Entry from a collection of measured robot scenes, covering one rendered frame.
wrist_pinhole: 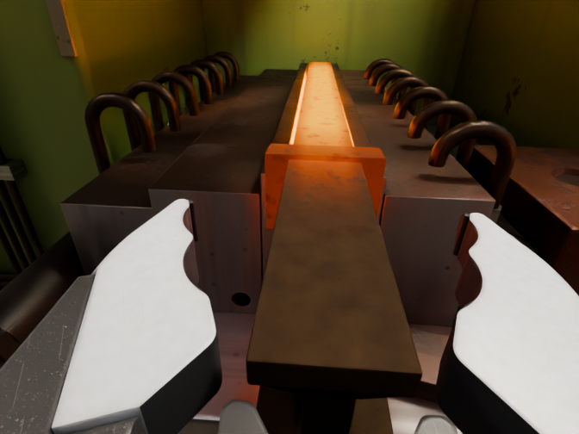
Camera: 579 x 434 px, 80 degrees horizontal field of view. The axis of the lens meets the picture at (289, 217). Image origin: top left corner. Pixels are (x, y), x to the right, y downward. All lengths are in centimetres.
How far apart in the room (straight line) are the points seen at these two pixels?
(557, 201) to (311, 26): 48
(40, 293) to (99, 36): 23
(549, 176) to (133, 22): 37
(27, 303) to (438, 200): 19
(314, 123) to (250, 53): 44
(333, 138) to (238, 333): 11
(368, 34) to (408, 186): 47
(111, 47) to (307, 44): 34
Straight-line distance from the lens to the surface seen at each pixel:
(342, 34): 62
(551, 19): 47
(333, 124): 20
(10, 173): 39
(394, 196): 16
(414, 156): 21
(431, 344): 19
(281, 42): 62
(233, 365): 18
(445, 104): 22
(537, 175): 26
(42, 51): 35
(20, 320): 20
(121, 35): 39
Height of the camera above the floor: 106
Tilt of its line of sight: 30 degrees down
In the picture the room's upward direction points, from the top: 1 degrees clockwise
